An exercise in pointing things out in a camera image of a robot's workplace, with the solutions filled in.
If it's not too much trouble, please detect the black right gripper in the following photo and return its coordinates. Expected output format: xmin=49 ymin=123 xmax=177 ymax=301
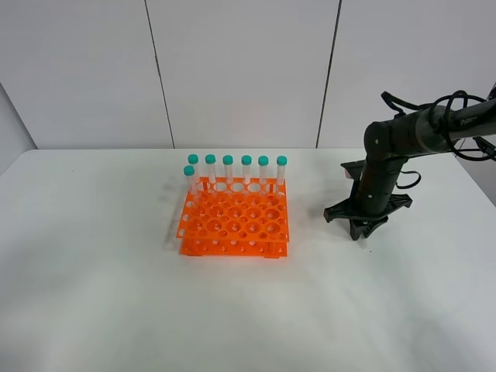
xmin=323 ymin=157 xmax=412 ymax=241

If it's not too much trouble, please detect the rack tube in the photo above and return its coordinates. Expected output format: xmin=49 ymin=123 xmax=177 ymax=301
xmin=188 ymin=153 xmax=200 ymax=185
xmin=222 ymin=155 xmax=233 ymax=185
xmin=205 ymin=153 xmax=217 ymax=191
xmin=276 ymin=156 xmax=288 ymax=186
xmin=258 ymin=155 xmax=269 ymax=185
xmin=241 ymin=155 xmax=252 ymax=185
xmin=184 ymin=165 xmax=198 ymax=202

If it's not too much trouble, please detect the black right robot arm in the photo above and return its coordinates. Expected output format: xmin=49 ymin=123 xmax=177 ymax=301
xmin=323 ymin=91 xmax=495 ymax=240

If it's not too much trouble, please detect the orange test tube rack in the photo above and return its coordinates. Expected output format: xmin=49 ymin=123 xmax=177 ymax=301
xmin=176 ymin=177 xmax=290 ymax=258

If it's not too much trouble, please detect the right camera cable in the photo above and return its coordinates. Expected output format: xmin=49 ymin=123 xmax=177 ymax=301
xmin=380 ymin=81 xmax=496 ymax=191

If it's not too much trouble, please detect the rack tube front left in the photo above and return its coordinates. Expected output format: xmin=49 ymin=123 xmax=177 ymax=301
xmin=184 ymin=165 xmax=198 ymax=202

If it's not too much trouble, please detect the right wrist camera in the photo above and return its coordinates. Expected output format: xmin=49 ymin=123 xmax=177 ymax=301
xmin=341 ymin=160 xmax=365 ymax=181

